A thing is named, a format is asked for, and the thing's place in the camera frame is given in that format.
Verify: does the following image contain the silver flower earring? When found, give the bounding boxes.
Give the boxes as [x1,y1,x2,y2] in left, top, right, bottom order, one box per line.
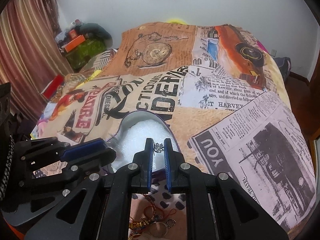
[153,142,164,153]

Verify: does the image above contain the red gold braided bracelet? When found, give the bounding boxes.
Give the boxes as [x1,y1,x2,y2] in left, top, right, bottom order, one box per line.
[128,194,177,240]

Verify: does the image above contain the purple heart jewelry box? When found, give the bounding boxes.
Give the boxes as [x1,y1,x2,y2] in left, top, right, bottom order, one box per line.
[101,111,180,181]

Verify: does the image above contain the silver square charm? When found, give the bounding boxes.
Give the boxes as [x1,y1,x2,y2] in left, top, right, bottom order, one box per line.
[165,219,176,228]

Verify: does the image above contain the red flat box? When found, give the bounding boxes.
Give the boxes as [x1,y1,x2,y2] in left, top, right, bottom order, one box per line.
[41,74,64,100]

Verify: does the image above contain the green patterned bag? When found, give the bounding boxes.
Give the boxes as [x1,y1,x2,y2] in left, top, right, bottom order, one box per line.
[65,39,107,70]

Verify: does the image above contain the newspaper print bedspread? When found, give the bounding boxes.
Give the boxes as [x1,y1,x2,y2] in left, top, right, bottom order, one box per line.
[31,22,316,239]

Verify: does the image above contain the orange box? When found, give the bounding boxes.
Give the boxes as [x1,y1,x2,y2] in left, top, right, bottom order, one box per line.
[63,35,86,53]

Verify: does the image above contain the striped red curtain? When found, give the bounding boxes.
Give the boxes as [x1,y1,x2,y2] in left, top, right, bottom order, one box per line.
[1,0,73,121]

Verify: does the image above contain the dark grey neck pillow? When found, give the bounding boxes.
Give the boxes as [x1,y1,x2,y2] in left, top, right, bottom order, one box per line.
[79,23,112,41]

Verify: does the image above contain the yellow pillow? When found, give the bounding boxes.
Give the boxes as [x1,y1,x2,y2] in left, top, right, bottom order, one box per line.
[166,18,187,25]

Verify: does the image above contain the purple backpack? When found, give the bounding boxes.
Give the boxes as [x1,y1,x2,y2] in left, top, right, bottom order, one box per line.
[274,57,291,82]

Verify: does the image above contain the silver ring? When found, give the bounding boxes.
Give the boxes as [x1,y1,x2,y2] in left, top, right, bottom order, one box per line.
[150,222,169,237]

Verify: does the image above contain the wall power outlet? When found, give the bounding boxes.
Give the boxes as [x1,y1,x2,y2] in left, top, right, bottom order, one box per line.
[270,49,277,57]

